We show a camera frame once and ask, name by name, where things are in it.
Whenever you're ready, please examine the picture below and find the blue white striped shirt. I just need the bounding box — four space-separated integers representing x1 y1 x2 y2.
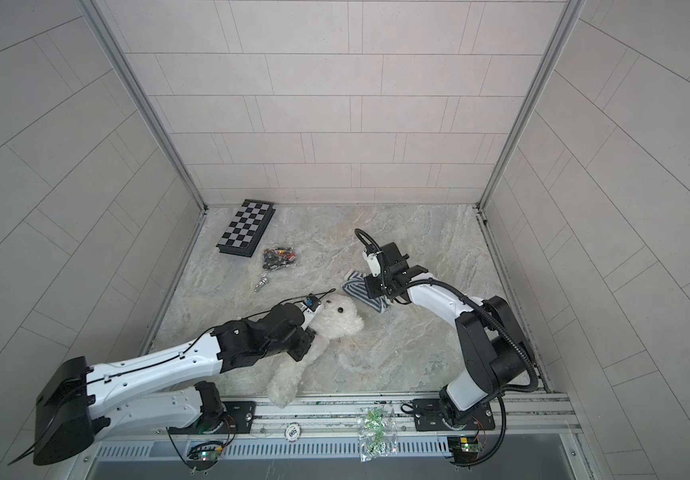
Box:
342 270 389 313

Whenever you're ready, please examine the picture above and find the white teddy bear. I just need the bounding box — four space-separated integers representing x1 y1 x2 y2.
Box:
267 294 364 408

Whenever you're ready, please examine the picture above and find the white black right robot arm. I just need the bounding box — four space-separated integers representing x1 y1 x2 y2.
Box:
363 238 539 422

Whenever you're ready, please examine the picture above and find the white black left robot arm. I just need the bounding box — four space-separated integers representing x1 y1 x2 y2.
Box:
27 297 323 466

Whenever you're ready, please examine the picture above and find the small silver chess piece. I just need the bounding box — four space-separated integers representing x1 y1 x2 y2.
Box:
254 275 269 292

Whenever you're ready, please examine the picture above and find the clear bag of toy bricks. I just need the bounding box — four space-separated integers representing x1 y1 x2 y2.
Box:
262 246 297 271

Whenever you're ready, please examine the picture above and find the clear bag of green parts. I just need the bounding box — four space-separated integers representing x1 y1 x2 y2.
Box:
357 404 398 462

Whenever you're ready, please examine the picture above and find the folded black white chessboard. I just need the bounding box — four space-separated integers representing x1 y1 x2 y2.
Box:
216 199 275 257

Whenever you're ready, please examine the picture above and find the left green circuit board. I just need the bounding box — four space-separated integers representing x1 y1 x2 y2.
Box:
187 441 225 470

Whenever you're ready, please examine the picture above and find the green circuit board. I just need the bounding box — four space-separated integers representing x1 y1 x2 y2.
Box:
447 436 483 465
187 441 225 470

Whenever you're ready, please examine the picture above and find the right green circuit board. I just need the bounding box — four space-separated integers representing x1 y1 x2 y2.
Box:
447 436 483 465

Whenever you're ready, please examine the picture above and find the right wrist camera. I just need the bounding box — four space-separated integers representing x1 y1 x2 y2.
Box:
363 252 382 278

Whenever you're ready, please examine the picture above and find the black corrugated cable hose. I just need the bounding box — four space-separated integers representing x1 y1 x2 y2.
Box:
354 228 539 394

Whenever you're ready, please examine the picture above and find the aluminium corner post right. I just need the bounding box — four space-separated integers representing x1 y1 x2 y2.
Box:
478 0 587 210

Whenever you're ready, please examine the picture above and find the aluminium corner post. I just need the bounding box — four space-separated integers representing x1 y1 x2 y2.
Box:
478 0 587 210
77 0 208 212

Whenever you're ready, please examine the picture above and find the aluminium corner post left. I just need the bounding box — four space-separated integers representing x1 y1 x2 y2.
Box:
77 0 208 212

